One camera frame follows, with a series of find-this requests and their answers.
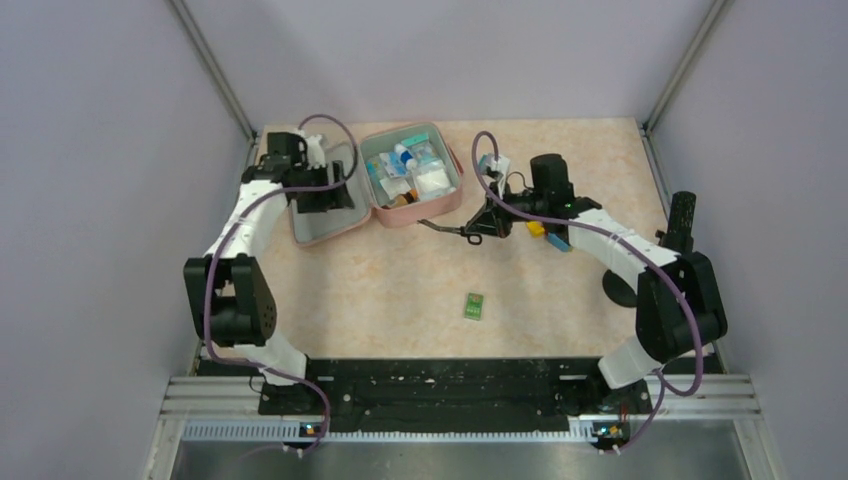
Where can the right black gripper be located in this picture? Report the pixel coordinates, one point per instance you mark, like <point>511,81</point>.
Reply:
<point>492,219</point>

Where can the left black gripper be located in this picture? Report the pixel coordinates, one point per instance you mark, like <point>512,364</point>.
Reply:
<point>335,197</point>

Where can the black medical scissors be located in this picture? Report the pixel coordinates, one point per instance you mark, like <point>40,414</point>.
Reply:
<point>454,230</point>

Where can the white gauze packet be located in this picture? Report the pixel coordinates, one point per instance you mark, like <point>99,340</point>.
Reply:
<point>431,181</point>
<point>394,187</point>

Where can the white blue bandage roll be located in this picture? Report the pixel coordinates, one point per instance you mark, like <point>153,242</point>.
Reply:
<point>389,165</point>

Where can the pink medicine kit case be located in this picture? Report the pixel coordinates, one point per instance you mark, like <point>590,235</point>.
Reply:
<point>311,229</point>

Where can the clear bottle green label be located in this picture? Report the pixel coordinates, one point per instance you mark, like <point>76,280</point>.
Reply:
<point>404,157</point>

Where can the teal topped swab packet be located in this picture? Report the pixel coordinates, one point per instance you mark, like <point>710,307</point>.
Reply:
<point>421,148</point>

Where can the blue bandage strip packet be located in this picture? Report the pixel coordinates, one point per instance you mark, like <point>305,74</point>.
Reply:
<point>400,168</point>

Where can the brown medicine bottle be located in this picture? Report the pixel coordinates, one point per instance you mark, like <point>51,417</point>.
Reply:
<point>406,198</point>

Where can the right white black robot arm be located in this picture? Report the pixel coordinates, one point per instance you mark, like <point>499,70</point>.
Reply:
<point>678,308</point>

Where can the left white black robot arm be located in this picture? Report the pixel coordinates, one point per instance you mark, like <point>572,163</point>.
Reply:
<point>232,306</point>

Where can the colourful toy blocks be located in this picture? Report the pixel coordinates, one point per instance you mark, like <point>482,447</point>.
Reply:
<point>537,230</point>

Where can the small green box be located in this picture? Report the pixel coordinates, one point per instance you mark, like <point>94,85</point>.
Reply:
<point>473,306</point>

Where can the black stand with handle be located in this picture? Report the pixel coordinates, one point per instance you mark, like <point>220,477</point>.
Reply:
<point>677,237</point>

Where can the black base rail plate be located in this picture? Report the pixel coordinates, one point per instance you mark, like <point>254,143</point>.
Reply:
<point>443,396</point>

